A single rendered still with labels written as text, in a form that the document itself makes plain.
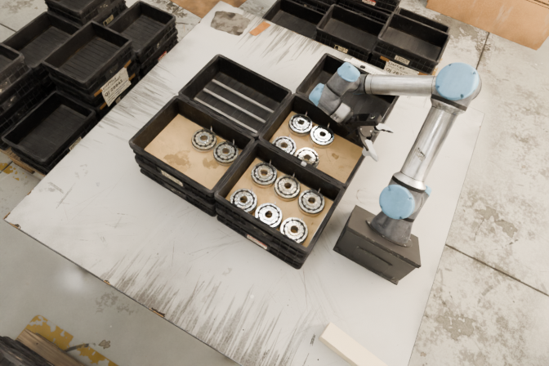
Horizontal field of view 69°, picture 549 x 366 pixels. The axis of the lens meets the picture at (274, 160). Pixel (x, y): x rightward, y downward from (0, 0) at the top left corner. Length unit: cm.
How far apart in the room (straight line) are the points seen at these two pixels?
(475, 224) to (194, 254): 184
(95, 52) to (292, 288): 178
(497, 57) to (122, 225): 323
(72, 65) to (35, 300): 128
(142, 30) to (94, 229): 155
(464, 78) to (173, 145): 110
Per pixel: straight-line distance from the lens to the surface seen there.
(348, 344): 154
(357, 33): 298
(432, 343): 249
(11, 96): 267
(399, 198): 137
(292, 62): 222
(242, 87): 190
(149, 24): 294
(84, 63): 261
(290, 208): 157
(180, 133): 175
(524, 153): 335
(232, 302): 158
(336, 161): 171
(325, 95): 150
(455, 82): 135
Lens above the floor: 224
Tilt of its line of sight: 58 degrees down
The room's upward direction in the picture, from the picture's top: 9 degrees clockwise
